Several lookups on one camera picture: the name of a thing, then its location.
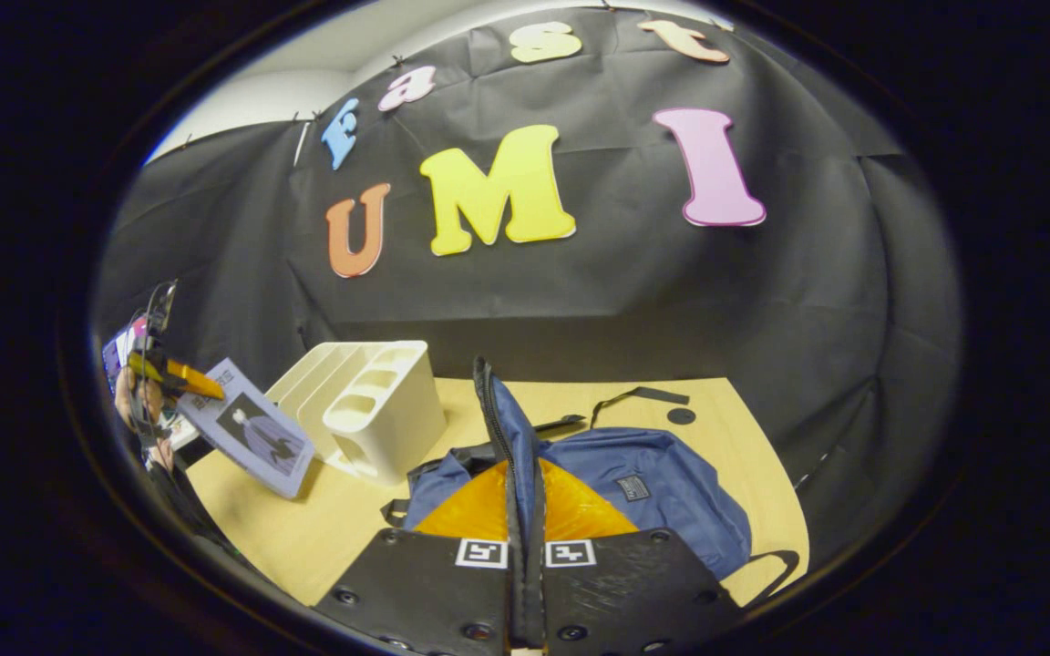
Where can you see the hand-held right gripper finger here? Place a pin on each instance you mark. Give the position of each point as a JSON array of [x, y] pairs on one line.
[[515, 592], [536, 592]]

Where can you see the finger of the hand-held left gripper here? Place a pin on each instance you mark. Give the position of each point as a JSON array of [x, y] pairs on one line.
[[192, 381]]

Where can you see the grey book with figure cover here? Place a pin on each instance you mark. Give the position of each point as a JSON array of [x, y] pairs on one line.
[[252, 437]]

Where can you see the blue schoolbag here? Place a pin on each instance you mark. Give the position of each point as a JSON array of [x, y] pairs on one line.
[[671, 492]]

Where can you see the white bookshelf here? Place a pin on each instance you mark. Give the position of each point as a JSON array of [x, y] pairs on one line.
[[397, 428]]

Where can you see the computer monitor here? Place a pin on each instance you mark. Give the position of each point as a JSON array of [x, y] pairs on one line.
[[119, 351]]

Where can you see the white side desk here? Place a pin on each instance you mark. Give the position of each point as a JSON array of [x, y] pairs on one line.
[[180, 430]]

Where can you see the black round table cap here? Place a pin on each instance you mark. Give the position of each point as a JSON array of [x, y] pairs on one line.
[[681, 416]]

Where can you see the black backdrop cloth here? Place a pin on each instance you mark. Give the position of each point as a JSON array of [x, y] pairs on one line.
[[580, 301]]

